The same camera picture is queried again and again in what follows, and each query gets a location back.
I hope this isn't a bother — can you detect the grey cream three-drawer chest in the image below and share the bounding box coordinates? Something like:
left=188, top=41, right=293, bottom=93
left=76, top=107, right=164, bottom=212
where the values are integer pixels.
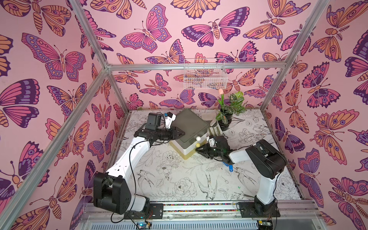
left=169, top=109, right=209, bottom=160

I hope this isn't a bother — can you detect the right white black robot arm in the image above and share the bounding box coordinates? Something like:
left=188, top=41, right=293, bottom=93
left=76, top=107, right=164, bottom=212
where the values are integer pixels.
left=195, top=136, right=287, bottom=207

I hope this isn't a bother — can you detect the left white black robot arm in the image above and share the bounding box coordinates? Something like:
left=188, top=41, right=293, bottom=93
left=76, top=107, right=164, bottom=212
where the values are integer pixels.
left=93, top=112, right=185, bottom=218

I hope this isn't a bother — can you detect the potted green plant pink tulip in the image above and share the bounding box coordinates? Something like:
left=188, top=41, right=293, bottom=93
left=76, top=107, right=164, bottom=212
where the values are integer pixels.
left=216, top=89, right=247, bottom=131

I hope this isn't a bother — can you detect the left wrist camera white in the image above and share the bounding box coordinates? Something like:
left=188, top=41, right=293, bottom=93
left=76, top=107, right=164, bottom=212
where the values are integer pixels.
left=164, top=112, right=176, bottom=129

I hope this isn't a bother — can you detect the white wire wall basket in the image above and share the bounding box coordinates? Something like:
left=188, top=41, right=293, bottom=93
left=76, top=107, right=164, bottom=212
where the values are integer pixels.
left=183, top=62, right=228, bottom=90

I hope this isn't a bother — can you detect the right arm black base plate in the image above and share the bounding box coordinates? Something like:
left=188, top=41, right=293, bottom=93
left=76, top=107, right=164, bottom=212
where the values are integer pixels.
left=237, top=202, right=281, bottom=218

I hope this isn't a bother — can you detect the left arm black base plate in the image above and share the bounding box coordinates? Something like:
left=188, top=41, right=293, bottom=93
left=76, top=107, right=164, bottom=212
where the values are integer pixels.
left=124, top=203, right=164, bottom=220

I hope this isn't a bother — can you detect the aluminium front rail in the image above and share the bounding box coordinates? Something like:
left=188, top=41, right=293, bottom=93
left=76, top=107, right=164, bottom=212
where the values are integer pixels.
left=83, top=201, right=320, bottom=222

